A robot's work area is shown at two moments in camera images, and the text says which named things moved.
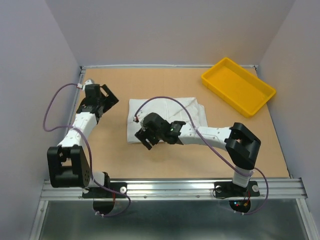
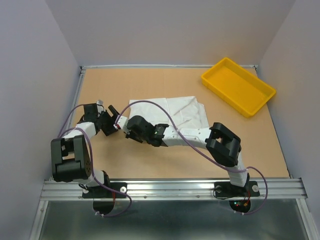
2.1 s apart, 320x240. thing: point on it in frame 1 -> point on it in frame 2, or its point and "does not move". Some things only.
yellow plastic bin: [243, 91] does not move
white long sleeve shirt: [187, 110] does not move
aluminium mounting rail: [271, 189] does not move
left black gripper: [110, 100] -> [110, 129]
